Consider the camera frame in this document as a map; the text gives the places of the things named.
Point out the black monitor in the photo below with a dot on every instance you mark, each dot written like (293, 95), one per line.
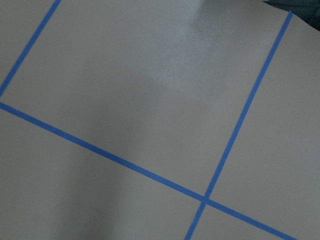
(306, 10)

